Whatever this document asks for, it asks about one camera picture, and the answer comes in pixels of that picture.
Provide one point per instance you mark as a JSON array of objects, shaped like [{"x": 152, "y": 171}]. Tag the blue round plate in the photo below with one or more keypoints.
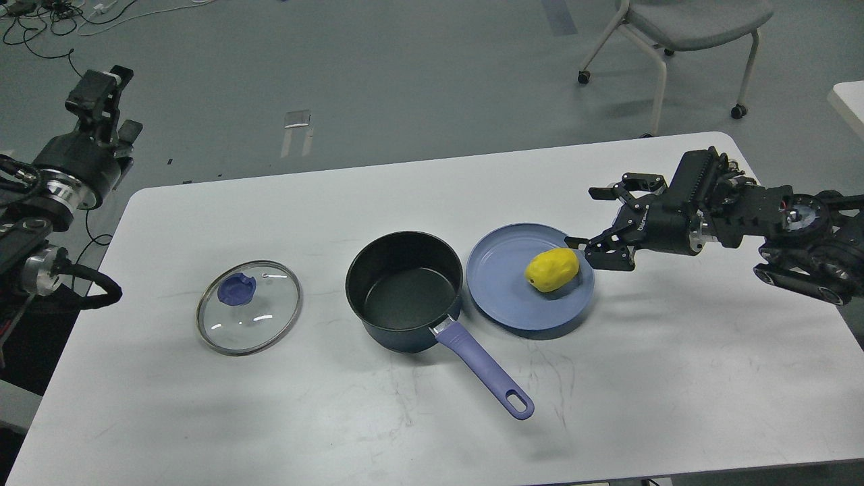
[{"x": 495, "y": 279}]

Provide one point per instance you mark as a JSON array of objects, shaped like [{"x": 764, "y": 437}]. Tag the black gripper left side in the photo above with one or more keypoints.
[{"x": 81, "y": 168}]

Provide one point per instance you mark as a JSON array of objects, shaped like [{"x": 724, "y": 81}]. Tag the glass pot lid blue knob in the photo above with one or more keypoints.
[{"x": 249, "y": 308}]

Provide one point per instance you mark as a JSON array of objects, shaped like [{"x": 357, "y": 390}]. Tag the dark pot with purple handle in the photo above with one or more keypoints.
[{"x": 406, "y": 288}]

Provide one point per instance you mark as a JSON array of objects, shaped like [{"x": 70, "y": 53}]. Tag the white table corner right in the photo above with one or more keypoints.
[{"x": 847, "y": 100}]

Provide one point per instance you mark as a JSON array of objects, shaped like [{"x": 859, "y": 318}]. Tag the yellow potato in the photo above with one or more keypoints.
[{"x": 550, "y": 270}]

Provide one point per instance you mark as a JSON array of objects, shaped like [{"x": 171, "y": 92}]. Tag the grey office chair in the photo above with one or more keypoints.
[{"x": 660, "y": 29}]

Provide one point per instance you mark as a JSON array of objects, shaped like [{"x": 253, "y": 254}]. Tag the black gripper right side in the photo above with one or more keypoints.
[{"x": 646, "y": 221}]

